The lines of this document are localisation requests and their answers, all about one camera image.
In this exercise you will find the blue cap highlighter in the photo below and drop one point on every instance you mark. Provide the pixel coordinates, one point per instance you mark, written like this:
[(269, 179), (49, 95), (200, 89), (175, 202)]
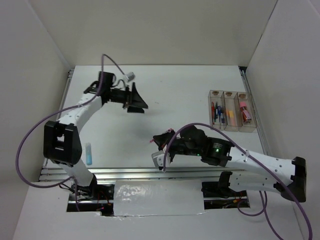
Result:
[(88, 154)]

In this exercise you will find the yellow cap highlighter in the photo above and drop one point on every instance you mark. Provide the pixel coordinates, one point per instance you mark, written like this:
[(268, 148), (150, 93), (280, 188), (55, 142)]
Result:
[(232, 118)]

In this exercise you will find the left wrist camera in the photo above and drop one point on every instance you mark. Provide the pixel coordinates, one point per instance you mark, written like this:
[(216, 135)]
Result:
[(130, 76)]

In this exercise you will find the blue gel pen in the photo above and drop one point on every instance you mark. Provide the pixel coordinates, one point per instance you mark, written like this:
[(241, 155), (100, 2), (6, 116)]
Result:
[(221, 115)]

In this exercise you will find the clear container left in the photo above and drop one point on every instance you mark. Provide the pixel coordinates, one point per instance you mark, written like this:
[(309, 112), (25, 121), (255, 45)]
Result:
[(216, 95)]

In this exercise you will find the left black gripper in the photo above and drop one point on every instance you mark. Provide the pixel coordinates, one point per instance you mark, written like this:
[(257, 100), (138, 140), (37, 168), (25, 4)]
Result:
[(132, 97)]

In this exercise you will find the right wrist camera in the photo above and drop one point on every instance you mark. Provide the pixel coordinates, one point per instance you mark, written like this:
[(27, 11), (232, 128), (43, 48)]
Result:
[(159, 160)]

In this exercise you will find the red gel pen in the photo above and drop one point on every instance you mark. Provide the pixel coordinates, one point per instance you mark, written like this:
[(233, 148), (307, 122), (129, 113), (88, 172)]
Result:
[(213, 113)]

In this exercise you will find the clear container middle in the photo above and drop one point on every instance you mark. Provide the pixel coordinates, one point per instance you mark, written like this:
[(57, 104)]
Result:
[(232, 104)]

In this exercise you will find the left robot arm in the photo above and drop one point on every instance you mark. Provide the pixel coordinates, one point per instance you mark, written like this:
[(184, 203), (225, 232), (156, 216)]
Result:
[(62, 143)]

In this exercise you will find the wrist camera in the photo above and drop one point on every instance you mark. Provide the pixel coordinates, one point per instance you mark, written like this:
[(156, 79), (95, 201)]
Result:
[(130, 76), (159, 160)]

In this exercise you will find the purple refill pen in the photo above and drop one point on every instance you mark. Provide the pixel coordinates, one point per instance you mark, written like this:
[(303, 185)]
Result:
[(219, 111)]

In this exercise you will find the green gel pen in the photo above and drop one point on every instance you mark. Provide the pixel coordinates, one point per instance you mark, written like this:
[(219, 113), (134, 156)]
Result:
[(216, 111)]

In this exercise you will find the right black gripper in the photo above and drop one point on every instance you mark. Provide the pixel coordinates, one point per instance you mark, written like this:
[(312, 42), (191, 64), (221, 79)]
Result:
[(165, 138)]

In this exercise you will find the pink cap highlighter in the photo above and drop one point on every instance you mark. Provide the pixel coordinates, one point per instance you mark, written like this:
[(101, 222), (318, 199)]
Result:
[(245, 112)]

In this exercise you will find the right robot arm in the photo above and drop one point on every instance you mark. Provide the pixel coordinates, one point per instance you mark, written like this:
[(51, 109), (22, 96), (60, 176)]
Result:
[(288, 177)]

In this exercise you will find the aluminium frame rail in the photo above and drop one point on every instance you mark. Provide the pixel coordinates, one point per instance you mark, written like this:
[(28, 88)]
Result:
[(108, 174)]

